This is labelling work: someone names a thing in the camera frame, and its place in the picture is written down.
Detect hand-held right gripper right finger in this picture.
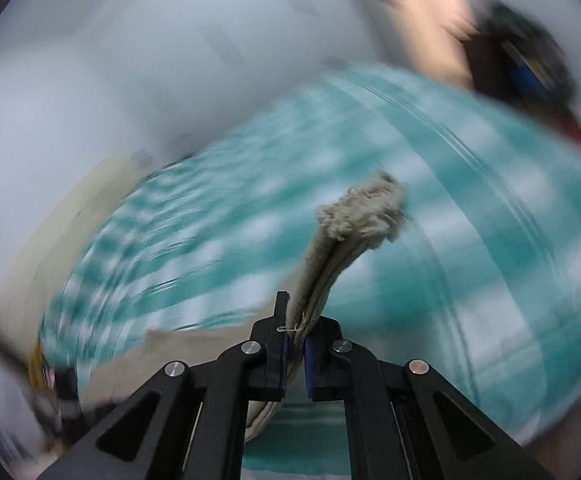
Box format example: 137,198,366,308
305,316,556,480

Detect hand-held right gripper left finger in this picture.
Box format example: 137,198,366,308
35,291,291,480

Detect khaki pants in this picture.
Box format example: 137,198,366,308
78,171,411,443

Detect bed with green checked sheet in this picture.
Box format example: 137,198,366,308
38,62,581,473

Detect yellow floral cloth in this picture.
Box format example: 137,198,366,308
28,345,51,391

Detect cream padded headboard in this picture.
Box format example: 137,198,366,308
0,152,146,356

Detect white wardrobe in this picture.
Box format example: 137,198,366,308
45,0,396,161

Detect dark wooden cabinet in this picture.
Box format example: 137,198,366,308
463,35,521,96

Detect pile of clothes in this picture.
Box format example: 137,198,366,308
475,0,579,106

